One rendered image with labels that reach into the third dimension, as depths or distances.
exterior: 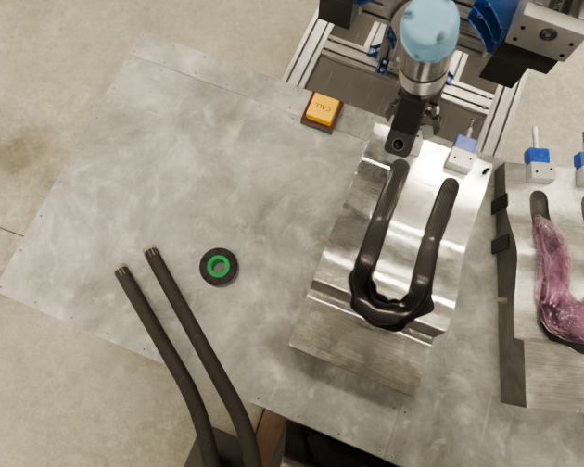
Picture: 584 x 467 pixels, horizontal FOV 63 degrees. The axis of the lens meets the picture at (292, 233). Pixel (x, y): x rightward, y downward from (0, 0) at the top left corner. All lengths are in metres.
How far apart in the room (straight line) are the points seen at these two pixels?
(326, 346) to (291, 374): 0.11
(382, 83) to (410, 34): 1.24
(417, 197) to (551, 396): 0.44
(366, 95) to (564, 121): 0.89
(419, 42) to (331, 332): 0.55
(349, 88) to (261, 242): 1.00
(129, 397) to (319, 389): 1.03
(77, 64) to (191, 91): 1.23
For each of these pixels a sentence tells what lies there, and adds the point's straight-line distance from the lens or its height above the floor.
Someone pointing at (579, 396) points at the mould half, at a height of 0.91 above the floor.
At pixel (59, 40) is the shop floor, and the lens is 2.49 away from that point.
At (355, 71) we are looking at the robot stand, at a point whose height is 0.21.
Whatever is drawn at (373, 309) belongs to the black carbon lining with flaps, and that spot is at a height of 0.87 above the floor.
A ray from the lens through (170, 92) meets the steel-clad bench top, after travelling 1.22.
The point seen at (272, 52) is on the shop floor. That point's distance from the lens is 2.23.
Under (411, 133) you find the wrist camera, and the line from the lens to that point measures 0.85.
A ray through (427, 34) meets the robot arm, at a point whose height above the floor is 1.29.
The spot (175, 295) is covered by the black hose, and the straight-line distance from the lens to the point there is 0.99.
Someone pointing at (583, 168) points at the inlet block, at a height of 0.88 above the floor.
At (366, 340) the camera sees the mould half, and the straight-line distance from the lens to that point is 0.96.
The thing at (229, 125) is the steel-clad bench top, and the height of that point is 0.80.
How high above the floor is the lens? 1.81
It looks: 75 degrees down
